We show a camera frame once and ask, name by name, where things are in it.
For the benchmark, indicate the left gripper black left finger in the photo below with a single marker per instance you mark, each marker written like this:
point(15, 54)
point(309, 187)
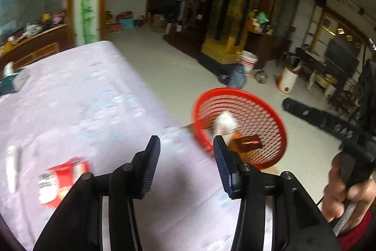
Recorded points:
point(77, 222)

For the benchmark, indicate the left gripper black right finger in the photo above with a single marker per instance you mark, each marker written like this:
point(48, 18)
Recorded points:
point(274, 209)

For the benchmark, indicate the red white carton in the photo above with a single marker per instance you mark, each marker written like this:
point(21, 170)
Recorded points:
point(57, 181)

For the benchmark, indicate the dark red snack wrapper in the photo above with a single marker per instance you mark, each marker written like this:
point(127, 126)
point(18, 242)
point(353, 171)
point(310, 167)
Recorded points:
point(248, 143)

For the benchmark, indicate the white small tube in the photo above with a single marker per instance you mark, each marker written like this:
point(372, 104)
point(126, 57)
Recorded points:
point(12, 167)

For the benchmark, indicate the person's right hand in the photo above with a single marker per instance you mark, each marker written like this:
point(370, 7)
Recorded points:
point(335, 193)

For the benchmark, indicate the cardboard sheet on floor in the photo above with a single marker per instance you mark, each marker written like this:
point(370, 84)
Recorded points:
point(271, 170)

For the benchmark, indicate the white orange jug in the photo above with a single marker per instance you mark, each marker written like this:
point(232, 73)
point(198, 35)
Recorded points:
point(287, 79)

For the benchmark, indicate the red plastic mesh basket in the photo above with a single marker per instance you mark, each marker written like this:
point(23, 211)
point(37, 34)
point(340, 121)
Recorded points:
point(254, 117)

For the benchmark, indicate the white plastic bucket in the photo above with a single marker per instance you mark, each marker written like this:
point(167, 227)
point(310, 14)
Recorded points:
point(248, 60)

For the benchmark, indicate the dark green tissue box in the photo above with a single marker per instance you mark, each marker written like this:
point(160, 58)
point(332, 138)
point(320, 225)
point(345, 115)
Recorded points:
point(13, 79)

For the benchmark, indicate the wooden counter with clutter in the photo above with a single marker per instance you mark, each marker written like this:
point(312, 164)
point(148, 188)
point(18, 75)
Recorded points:
point(52, 40)

